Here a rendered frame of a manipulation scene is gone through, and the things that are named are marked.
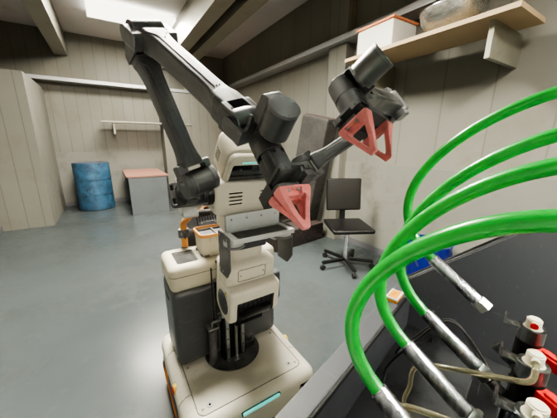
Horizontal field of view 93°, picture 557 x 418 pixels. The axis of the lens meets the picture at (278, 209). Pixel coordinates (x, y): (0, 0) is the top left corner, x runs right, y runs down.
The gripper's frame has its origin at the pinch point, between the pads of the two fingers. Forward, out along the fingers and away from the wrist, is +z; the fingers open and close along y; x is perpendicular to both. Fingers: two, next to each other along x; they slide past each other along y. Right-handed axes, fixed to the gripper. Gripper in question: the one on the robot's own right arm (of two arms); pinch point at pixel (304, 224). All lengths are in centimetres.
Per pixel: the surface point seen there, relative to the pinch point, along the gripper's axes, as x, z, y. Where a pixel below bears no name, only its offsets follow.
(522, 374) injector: 9.3, 27.7, 11.3
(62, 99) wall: -76, -529, -401
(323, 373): 1.6, 22.5, -15.8
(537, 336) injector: 17.3, 26.6, 11.3
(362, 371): -8.5, 19.5, 8.5
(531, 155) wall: 244, -26, -20
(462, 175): 7.7, 6.5, 20.2
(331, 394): 0.3, 25.3, -13.6
